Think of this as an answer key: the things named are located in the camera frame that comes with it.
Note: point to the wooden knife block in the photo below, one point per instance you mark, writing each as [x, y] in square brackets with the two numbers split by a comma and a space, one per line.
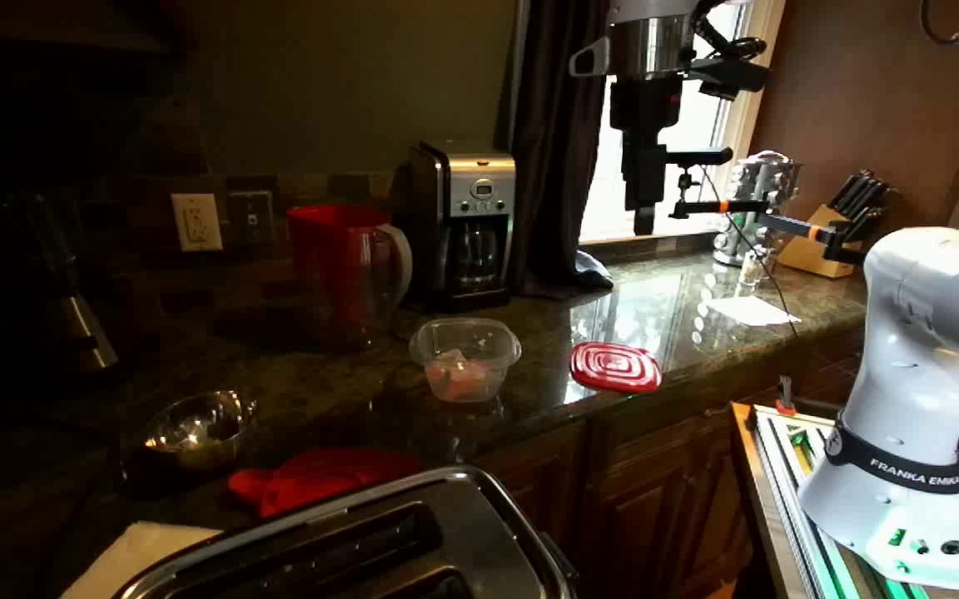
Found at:
[818, 255]

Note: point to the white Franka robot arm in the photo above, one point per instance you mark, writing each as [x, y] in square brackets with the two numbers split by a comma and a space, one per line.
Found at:
[912, 368]

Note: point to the white wall outlet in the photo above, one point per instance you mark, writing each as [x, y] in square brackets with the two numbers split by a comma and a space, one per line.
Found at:
[198, 219]

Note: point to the dark wall switch plate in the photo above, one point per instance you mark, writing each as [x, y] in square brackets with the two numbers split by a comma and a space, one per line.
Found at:
[252, 218]

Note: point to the steel bowl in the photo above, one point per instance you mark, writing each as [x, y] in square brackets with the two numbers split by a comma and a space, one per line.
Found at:
[194, 430]

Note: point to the white paper napkin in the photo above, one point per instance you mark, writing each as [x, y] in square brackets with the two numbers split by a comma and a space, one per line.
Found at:
[132, 561]

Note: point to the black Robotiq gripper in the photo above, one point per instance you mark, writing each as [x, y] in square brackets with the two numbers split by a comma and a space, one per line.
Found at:
[646, 119]

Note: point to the black silver coffee maker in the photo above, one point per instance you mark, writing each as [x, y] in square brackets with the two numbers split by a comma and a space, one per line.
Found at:
[464, 219]

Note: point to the red cloth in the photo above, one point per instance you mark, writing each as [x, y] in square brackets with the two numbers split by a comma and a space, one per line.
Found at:
[318, 477]

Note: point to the dark kitchen appliance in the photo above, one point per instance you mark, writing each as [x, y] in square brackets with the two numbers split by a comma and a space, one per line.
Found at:
[75, 300]

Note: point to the clear plastic food container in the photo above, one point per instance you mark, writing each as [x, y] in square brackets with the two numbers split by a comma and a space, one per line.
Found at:
[464, 358]

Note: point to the bright window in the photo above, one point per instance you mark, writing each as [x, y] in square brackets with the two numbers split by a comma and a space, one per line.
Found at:
[713, 121]

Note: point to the dark curtain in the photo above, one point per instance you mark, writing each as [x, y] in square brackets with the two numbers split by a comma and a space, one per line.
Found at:
[550, 153]

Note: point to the red white swirl lid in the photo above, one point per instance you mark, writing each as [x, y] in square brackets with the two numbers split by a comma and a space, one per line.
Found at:
[616, 368]

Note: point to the red plastic pitcher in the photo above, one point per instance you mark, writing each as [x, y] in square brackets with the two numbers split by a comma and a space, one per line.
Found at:
[330, 271]

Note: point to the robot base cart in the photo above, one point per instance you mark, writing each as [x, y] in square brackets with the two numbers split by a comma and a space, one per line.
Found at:
[798, 477]

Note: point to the silver toaster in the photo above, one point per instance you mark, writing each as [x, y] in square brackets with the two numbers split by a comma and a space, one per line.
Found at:
[390, 544]

